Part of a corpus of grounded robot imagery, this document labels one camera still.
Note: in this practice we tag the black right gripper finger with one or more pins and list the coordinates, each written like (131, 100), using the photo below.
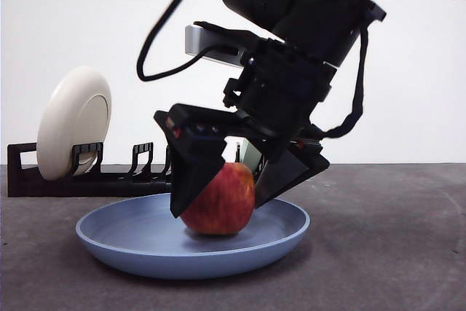
(287, 176)
(193, 176)

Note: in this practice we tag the red apple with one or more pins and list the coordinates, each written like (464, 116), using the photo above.
(225, 205)

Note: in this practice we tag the blue plate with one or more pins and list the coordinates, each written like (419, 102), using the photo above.
(145, 249)

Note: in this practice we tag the green plate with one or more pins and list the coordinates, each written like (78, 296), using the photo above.
(251, 154)

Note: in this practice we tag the black plate rack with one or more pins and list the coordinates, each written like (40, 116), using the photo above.
(73, 187)

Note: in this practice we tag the beige plate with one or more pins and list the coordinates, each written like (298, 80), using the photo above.
(69, 114)

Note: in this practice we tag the pale grey right camera box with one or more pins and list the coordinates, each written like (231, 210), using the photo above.
(193, 39)

